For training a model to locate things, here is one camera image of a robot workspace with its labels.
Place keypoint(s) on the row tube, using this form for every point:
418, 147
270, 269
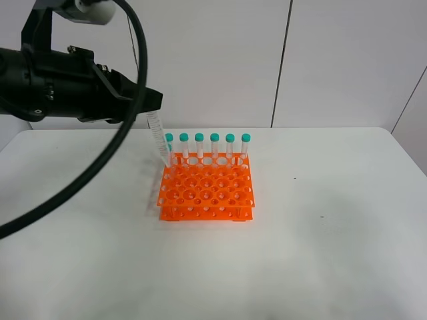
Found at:
230, 138
199, 139
246, 138
169, 137
214, 138
184, 138

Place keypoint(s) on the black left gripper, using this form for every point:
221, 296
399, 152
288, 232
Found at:
57, 84

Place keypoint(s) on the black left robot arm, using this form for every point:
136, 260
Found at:
12, 70

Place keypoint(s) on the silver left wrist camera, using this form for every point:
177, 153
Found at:
87, 12

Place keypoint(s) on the orange test tube rack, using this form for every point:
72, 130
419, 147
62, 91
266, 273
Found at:
207, 189

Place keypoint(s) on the front left rack tube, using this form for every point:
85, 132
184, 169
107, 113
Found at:
170, 154

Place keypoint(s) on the clear tube teal cap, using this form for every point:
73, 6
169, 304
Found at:
155, 124

